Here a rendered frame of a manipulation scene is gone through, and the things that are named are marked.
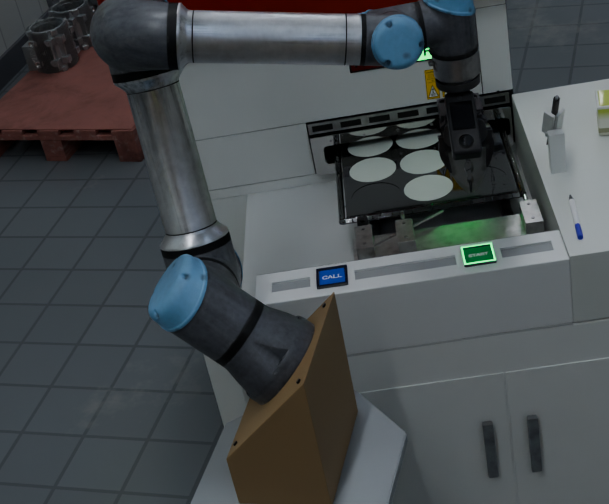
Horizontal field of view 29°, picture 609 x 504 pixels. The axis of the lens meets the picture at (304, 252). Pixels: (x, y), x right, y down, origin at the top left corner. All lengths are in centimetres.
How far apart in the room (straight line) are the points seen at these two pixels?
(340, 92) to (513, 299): 69
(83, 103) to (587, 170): 304
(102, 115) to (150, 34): 314
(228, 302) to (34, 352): 209
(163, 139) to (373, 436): 59
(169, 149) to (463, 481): 92
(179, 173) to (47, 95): 331
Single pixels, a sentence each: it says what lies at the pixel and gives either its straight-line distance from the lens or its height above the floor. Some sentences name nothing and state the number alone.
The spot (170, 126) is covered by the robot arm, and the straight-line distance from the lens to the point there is 185.
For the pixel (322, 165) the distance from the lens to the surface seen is 261.
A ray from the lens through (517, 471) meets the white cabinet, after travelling 236.
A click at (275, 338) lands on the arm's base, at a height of 108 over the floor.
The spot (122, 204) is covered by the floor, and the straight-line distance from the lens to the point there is 445.
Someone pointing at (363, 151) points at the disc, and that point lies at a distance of 258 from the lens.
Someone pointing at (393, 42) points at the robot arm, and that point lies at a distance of 168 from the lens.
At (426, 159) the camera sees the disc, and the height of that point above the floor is 90.
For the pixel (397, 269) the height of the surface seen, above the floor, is 96.
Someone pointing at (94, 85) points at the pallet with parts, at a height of 14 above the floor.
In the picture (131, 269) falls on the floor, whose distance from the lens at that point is 405.
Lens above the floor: 215
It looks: 33 degrees down
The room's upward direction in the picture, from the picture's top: 12 degrees counter-clockwise
